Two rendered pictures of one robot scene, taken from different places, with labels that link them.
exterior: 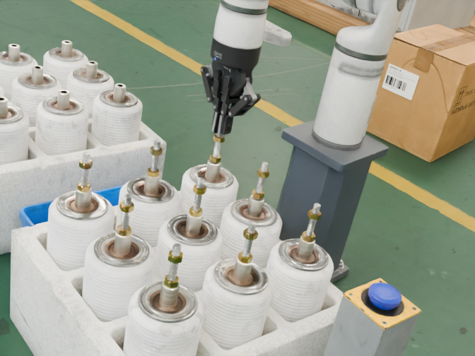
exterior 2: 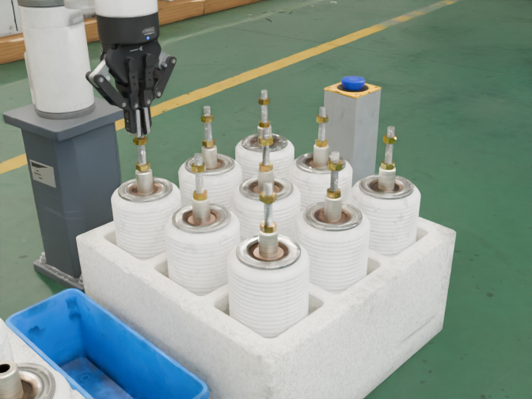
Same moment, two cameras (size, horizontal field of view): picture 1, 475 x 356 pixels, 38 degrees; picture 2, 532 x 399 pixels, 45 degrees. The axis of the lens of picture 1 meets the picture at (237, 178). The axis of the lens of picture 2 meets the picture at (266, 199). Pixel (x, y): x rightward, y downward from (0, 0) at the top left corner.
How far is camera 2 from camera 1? 1.23 m
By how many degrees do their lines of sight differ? 79
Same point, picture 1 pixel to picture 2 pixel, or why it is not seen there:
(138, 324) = (416, 203)
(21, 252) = (297, 355)
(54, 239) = (302, 294)
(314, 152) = (100, 121)
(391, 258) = not seen: hidden behind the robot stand
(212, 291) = (345, 177)
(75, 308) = (377, 281)
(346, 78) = (79, 30)
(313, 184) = (106, 154)
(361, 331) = (370, 106)
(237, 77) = (153, 48)
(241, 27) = not seen: outside the picture
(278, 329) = not seen: hidden behind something
